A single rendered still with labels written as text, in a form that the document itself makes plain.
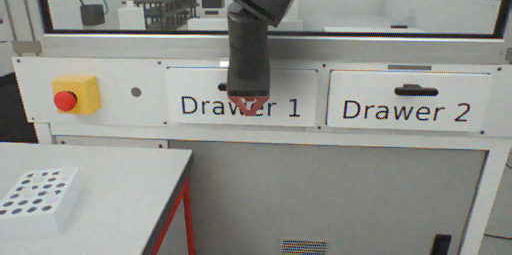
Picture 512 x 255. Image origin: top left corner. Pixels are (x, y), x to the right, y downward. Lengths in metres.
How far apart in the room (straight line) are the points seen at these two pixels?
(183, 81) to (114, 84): 0.15
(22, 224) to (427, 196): 0.75
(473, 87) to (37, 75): 0.85
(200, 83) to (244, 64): 0.18
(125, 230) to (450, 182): 0.65
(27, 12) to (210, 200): 0.54
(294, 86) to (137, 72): 0.31
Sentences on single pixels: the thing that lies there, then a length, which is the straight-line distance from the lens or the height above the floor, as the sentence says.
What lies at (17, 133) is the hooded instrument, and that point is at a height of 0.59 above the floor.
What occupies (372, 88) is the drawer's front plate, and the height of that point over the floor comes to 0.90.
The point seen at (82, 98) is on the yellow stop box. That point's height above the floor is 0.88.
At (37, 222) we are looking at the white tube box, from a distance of 0.56.
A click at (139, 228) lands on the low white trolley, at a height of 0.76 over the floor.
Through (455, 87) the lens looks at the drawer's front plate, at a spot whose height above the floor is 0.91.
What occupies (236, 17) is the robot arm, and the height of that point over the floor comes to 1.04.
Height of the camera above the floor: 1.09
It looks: 22 degrees down
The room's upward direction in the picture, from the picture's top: straight up
